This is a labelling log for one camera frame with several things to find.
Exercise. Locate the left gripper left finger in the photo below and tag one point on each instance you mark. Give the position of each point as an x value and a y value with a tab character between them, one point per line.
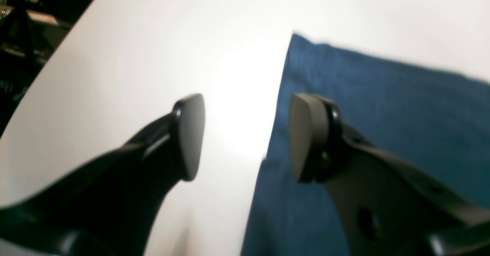
107	207

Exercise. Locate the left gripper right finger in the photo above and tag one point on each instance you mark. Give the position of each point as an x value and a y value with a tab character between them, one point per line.
387	206

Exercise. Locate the dark blue T-shirt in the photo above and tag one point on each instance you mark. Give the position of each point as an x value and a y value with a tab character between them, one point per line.
435	119

